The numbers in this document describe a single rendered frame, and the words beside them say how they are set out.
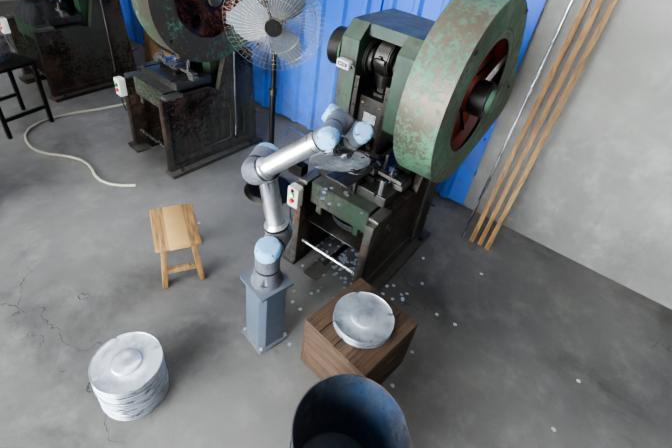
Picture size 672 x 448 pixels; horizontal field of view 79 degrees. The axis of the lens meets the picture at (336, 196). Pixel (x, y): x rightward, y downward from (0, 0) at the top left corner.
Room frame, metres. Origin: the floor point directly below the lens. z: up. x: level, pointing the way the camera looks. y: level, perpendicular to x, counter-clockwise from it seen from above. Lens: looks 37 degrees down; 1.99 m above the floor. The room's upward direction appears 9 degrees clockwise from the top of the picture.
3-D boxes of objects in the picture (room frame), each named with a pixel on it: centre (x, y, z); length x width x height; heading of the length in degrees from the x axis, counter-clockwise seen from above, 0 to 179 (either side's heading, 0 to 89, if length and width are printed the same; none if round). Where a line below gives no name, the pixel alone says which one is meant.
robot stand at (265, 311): (1.28, 0.26, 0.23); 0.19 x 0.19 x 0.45; 48
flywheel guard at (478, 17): (1.88, -0.49, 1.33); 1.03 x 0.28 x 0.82; 148
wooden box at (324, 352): (1.20, -0.22, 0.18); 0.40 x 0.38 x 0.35; 141
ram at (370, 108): (1.93, -0.13, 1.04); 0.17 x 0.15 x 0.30; 148
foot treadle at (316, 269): (1.85, -0.08, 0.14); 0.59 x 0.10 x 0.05; 148
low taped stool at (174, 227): (1.66, 0.88, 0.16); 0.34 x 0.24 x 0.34; 30
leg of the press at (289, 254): (2.22, 0.01, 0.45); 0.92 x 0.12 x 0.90; 148
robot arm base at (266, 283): (1.28, 0.26, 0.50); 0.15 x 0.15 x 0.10
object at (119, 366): (0.88, 0.78, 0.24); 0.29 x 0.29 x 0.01
